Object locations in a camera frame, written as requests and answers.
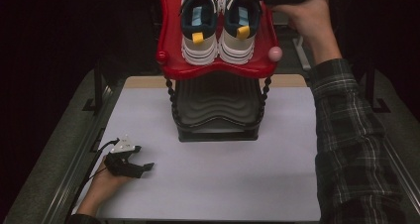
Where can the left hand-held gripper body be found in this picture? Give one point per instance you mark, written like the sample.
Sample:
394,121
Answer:
120,164

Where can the white and navy sneaker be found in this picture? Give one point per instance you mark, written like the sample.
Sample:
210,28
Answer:
199,29
239,32

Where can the red and black shoe rack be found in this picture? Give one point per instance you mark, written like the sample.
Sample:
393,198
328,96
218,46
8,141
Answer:
214,98

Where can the person's left hand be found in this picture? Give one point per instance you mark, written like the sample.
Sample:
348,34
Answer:
109,181

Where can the person's right hand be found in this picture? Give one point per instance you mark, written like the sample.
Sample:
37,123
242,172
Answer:
307,19

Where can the pale grey table mat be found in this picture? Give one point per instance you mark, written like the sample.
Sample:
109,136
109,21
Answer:
204,177

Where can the white metal desk leg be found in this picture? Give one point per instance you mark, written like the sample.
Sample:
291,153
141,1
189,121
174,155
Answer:
303,57

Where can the black metal stand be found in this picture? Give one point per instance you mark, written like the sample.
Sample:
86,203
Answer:
97,91
371,91

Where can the grey metal table rail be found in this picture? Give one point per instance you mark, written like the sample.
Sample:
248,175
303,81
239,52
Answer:
404,174
76,158

